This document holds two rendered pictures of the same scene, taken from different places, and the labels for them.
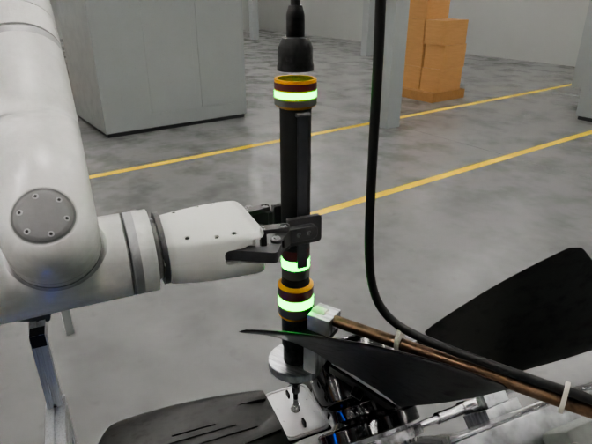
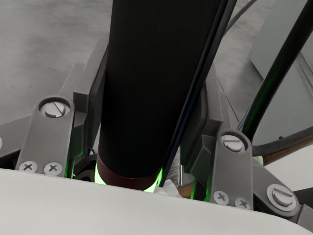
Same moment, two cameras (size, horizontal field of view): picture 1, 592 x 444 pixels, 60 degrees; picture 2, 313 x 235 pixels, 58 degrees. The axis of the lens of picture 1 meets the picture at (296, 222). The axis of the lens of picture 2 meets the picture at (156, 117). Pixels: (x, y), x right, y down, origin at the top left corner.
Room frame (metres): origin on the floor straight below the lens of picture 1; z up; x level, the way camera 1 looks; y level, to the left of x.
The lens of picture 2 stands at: (0.50, 0.09, 1.54)
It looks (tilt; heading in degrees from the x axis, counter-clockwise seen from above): 42 degrees down; 286
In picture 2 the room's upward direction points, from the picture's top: 16 degrees clockwise
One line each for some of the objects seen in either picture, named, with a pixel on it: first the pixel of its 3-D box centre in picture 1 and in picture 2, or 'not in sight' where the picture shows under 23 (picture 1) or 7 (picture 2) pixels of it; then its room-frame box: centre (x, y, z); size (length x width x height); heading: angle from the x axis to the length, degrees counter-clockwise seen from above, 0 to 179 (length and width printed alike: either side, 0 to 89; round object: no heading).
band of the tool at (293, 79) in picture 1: (295, 92); not in sight; (0.53, 0.00, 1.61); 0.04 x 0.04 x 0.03
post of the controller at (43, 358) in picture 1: (46, 368); not in sight; (0.87, 0.54, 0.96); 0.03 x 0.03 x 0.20; 23
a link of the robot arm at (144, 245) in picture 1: (143, 250); not in sight; (0.46, 0.16, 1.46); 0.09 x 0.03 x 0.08; 23
